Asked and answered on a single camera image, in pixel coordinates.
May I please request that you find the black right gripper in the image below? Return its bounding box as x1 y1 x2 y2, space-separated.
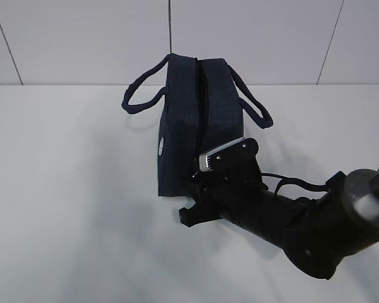
179 167 268 227

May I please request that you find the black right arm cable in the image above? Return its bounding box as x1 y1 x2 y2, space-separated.
260 172 331 198

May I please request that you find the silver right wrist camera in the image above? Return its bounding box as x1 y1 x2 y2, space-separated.
198 137 259 172

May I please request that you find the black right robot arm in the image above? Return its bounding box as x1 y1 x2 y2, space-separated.
179 159 379 279

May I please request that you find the dark navy lunch bag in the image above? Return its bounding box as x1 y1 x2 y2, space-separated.
121 54 274 197

